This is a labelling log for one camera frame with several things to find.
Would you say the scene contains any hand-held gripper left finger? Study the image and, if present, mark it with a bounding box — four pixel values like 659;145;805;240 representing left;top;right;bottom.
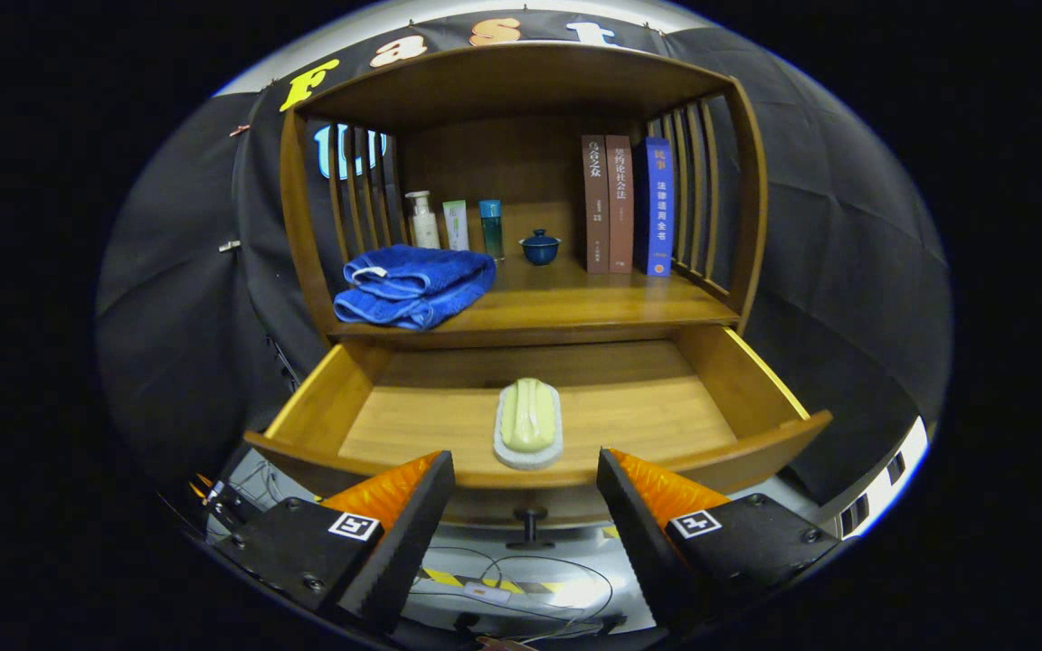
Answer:
209;450;457;634

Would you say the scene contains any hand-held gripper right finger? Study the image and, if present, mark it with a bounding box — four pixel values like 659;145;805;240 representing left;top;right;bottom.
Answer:
597;448;841;634

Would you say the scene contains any wooden drawer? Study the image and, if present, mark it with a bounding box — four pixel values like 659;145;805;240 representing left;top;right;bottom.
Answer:
243;325;834;551

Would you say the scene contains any green handled white sponge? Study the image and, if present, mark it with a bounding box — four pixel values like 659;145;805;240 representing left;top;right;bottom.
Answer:
493;377;564;471

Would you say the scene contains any wooden countertop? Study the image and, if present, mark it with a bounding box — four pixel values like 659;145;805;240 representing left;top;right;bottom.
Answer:
327;253;741;349

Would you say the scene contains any wooden cabinet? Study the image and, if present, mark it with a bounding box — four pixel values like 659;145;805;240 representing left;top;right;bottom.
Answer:
279;41;768;354

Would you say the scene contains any yellow black striped tape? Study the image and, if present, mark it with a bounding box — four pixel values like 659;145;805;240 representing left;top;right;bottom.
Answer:
420;567;576;595

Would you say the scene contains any blue folded towel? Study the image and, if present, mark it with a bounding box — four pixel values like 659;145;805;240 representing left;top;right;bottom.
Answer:
333;244;497;331

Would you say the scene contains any blue lidded teacup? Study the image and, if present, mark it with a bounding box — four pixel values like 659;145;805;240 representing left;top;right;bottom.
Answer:
519;229;563;267

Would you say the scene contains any white pump bottle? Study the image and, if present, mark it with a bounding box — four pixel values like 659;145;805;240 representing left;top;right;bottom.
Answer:
404;190;441;250

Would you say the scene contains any white green tube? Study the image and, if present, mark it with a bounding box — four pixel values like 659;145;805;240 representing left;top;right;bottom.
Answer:
442;200;470;252

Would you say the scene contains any teal bottle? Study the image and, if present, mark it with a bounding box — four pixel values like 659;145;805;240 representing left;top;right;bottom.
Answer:
478;200;505;261

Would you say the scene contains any blue book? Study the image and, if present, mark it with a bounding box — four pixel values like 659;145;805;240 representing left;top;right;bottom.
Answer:
633;137;674;278

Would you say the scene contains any reddish brown book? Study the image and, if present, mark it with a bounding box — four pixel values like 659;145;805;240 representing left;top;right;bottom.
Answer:
606;135;636;274

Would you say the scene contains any dark brown book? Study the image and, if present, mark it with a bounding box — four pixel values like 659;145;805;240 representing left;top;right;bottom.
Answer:
581;135;611;274

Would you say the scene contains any black backdrop cloth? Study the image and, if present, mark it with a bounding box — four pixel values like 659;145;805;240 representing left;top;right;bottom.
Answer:
94;9;953;507

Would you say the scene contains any black cable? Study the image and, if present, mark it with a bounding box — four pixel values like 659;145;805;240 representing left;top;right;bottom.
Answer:
412;547;617;643

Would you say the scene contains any white cable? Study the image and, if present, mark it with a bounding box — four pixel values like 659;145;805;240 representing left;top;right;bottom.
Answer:
232;459;305;500

